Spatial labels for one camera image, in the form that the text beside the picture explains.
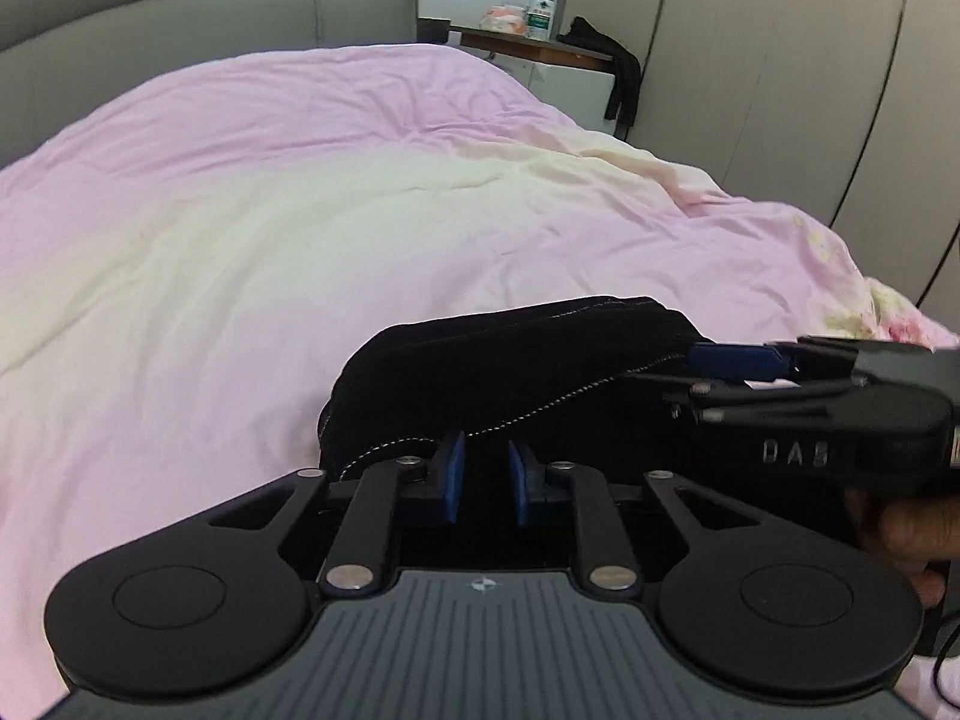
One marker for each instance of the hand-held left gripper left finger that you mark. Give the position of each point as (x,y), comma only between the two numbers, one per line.
(452,476)

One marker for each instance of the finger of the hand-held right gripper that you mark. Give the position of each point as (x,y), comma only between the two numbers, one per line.
(750,399)
(731,361)

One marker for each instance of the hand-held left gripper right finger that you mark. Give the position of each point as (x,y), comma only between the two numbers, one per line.
(517,484)

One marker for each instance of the black pants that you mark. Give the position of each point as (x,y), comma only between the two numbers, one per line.
(525,367)

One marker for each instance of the person's right hand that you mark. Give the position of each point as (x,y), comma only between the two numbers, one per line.
(919,529)

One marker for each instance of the pink duvet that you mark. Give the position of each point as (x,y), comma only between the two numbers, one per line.
(300,240)

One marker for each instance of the black cloth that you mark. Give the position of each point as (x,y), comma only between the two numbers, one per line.
(619,67)

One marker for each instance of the white nightstand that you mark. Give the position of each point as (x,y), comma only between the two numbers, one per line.
(570,75)

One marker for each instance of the clear plastic water bottle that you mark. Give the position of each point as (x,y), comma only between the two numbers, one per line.
(540,4)

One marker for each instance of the pink snack packet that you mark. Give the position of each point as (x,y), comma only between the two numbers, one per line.
(502,17)

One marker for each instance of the grey padded headboard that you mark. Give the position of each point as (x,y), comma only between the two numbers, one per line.
(187,22)

